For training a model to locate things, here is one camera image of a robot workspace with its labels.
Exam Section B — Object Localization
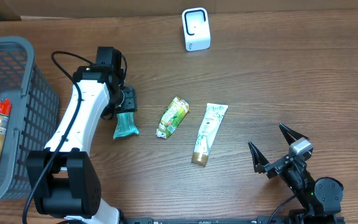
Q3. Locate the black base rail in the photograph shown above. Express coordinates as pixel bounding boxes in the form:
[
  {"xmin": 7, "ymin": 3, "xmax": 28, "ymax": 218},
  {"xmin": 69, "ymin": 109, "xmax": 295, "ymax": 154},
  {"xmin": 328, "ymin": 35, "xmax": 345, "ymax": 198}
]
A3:
[{"xmin": 119, "ymin": 216, "xmax": 290, "ymax": 224}]

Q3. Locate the white barcode scanner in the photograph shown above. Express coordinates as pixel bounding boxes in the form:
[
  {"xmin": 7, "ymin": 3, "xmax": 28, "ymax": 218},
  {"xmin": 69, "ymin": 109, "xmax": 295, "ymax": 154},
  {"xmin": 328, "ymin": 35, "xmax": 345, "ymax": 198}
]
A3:
[{"xmin": 181, "ymin": 7, "xmax": 211, "ymax": 52}]

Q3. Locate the green juice carton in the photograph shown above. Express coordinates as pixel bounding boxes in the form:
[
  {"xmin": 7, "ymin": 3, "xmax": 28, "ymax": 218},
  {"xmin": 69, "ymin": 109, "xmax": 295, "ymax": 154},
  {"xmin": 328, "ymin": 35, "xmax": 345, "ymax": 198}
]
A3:
[{"xmin": 157, "ymin": 96, "xmax": 190, "ymax": 139}]

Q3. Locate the grey plastic basket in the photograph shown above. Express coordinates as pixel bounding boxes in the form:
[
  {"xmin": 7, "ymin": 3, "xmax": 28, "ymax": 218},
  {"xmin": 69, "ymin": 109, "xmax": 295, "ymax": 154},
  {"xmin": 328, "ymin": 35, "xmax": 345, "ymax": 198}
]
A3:
[{"xmin": 0, "ymin": 36, "xmax": 60, "ymax": 200}]

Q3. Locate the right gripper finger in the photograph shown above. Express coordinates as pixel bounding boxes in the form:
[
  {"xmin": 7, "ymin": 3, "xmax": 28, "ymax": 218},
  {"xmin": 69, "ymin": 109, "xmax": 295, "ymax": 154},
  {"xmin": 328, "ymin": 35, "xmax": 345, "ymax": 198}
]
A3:
[
  {"xmin": 279, "ymin": 123, "xmax": 309, "ymax": 145},
  {"xmin": 248, "ymin": 141, "xmax": 269, "ymax": 173}
]

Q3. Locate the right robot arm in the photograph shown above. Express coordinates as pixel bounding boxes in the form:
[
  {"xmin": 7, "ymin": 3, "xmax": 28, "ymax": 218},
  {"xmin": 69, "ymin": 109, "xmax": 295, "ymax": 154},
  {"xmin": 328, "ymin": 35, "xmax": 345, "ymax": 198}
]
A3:
[{"xmin": 248, "ymin": 123, "xmax": 345, "ymax": 223}]

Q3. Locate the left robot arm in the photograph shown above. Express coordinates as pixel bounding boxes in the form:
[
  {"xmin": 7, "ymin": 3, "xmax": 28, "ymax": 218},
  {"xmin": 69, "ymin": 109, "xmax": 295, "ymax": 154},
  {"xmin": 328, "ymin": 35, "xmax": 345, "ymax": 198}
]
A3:
[{"xmin": 22, "ymin": 47, "xmax": 137, "ymax": 223}]

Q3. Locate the teal snack packet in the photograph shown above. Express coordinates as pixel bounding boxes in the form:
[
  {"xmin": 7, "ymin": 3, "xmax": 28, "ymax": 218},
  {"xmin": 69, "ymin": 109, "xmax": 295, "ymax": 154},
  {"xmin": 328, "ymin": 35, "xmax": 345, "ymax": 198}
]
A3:
[{"xmin": 113, "ymin": 112, "xmax": 139, "ymax": 139}]

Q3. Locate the white cream tube gold cap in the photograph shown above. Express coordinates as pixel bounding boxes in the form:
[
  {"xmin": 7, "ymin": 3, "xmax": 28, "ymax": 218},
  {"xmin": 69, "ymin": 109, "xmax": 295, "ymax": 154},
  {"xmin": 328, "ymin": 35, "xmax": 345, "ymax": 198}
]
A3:
[{"xmin": 191, "ymin": 103, "xmax": 228, "ymax": 167}]

